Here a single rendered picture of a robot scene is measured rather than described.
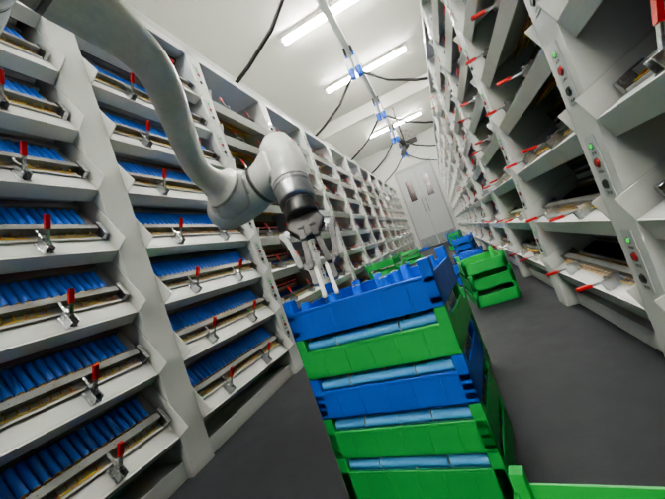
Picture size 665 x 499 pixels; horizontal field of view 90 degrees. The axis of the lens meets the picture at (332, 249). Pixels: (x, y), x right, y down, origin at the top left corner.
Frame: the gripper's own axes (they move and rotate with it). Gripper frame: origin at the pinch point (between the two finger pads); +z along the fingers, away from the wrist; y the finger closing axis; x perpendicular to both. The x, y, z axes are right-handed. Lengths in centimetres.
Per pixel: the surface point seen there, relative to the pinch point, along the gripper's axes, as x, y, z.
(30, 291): -5, 67, -26
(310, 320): -0.3, 5.4, 6.0
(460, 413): -0.2, -13.2, 29.4
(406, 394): -1.2, -6.2, 23.9
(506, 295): -97, -78, -2
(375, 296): 6.6, -7.0, 8.2
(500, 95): -30, -85, -59
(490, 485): -4.2, -13.4, 40.2
